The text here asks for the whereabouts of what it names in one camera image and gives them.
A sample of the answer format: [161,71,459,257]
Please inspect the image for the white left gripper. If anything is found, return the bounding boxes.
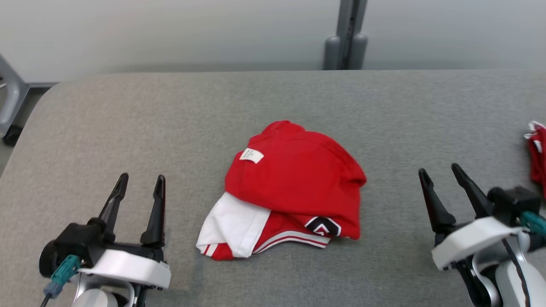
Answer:
[81,173,172,290]

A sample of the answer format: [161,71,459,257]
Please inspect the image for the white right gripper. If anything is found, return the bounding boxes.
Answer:
[418,163,529,271]

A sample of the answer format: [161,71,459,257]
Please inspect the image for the red shorts with white band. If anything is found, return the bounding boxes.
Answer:
[524,121,546,199]

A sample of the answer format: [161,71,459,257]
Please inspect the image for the red jersey with white sleeves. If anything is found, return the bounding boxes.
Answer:
[196,120,367,261]

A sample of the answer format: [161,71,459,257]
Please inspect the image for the grey fabric padded table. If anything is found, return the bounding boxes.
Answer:
[0,70,546,307]

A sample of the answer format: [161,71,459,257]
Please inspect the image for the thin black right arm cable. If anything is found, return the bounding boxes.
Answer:
[501,239,532,307]

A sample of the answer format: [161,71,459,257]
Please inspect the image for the left camera cable teal plug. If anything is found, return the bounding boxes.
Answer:
[41,255,81,307]

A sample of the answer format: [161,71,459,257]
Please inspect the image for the grey chair frame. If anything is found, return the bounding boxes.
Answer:
[0,53,57,148]

